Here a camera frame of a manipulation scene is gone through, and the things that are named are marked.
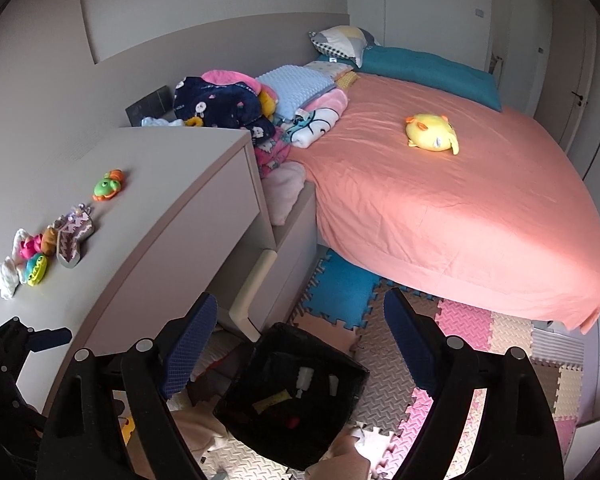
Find brown plush toy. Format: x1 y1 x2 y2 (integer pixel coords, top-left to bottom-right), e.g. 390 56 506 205
40 227 62 257

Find pink white cartoon folded blanket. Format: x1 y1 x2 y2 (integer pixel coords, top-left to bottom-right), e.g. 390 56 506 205
285 89 350 150

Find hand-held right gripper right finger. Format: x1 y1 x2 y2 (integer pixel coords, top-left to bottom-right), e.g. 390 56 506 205
383 287 566 480

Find white door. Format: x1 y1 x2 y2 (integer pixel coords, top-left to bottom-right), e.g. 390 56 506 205
490 0 600 161

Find dark wall socket panel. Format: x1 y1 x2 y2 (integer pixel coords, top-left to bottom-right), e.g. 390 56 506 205
125 85 176 128

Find foam puzzle floor mat tiles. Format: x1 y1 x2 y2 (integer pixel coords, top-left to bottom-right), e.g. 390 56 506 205
200 245 588 480

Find white crumpled cloth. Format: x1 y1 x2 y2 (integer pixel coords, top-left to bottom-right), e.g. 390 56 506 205
0 257 21 301

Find checkered white pillow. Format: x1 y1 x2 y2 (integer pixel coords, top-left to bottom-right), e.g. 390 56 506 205
309 26 381 67

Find light blue bubble blanket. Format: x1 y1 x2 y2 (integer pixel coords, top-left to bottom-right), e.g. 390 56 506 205
256 65 333 118

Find bed with pink sheet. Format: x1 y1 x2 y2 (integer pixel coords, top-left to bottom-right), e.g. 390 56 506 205
280 72 600 336

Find green orange turtle toy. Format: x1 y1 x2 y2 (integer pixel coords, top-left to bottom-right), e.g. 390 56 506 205
92 169 126 203

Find yellow plush chick toy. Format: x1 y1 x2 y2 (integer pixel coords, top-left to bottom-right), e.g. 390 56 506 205
405 113 461 156

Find black square bin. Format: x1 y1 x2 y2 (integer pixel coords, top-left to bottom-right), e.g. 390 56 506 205
212 322 371 472

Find white cabinet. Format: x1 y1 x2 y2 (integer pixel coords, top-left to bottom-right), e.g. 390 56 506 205
0 126 279 416

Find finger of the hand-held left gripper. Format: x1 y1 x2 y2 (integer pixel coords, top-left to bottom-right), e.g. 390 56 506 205
0 316 74 361

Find teal pillow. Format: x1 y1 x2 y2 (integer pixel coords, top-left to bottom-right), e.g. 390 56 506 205
360 46 503 112

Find navy pink rabbit print blanket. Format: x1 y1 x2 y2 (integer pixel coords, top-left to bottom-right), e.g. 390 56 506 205
172 70 277 140

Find pink patterned fleece blanket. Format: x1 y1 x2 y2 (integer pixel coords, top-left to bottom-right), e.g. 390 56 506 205
254 127 293 178

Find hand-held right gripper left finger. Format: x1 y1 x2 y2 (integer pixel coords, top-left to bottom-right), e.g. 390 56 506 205
36 292 219 480

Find brown white zigzag socks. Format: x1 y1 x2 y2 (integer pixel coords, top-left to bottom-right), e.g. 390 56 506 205
55 212 97 269

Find yellow wrapper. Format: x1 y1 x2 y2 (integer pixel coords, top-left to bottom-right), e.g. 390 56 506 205
252 392 293 411

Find pink small toy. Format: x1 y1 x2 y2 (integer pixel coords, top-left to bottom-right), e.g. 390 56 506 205
19 235 43 261

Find beige foam corner guard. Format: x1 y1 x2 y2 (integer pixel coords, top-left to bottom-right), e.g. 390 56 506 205
230 248 279 343

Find white fluffy blanket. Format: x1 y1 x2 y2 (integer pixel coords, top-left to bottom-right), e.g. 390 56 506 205
262 161 307 227

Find person's beige clothed leg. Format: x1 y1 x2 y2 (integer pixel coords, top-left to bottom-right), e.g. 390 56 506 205
172 405 231 461
305 434 372 480

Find green round toy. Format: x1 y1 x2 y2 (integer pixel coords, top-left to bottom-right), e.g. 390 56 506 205
25 254 48 286

